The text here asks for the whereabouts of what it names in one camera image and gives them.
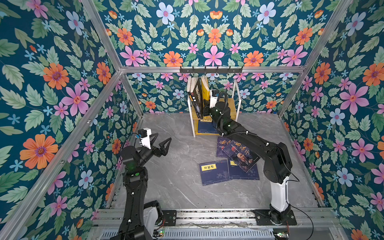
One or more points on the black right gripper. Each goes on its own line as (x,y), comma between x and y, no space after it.
(209,109)

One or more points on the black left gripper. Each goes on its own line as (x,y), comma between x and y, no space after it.
(157,154)

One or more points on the navy book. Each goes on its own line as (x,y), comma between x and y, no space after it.
(236,173)
(214,172)
(206,128)

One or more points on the yellow cartoon book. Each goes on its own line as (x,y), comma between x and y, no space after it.
(205,88)

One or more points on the black wolf cover book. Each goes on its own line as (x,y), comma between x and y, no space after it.
(197,92)

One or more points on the purple portrait book top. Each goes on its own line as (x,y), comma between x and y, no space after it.
(241,155)

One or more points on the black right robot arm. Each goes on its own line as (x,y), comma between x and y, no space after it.
(277,166)

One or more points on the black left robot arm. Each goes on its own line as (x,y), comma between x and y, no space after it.
(140,218)

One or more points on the purple book underneath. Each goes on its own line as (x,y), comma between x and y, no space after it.
(221,147)

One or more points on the black book standing on shelf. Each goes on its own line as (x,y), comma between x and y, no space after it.
(192,97)

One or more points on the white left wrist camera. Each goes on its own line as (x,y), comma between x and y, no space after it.
(145,137)

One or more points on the wooden white frame shelf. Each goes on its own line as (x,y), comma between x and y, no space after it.
(234,101)

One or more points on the black wall hook rail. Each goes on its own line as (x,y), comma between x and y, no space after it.
(210,70)

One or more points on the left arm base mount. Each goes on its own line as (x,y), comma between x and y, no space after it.
(168,217)

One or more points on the aluminium front rail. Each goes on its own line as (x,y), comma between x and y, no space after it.
(245,218)

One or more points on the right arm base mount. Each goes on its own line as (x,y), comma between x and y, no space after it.
(275,218)

